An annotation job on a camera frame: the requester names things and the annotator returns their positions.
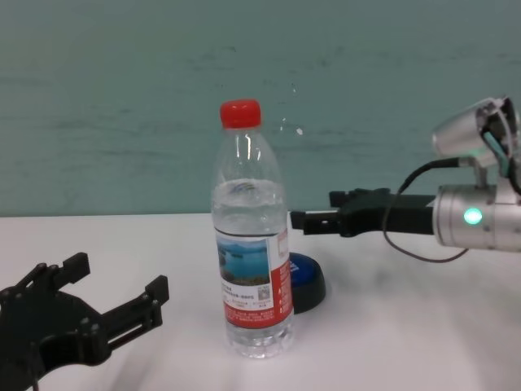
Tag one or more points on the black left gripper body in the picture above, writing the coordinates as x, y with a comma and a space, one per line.
49, 326

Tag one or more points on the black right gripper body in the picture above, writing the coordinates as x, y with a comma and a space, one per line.
407, 216

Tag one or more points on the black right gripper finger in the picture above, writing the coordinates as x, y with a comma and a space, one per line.
317, 222
342, 197

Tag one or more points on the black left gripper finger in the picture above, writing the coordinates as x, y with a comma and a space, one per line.
71, 271
138, 313

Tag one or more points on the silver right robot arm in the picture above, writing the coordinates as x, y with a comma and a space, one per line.
480, 220

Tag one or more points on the blue push button black base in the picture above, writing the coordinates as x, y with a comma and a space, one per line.
306, 281

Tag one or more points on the clear water bottle red cap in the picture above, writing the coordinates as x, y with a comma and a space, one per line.
252, 220

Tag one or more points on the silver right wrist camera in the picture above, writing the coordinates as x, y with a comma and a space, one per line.
460, 134

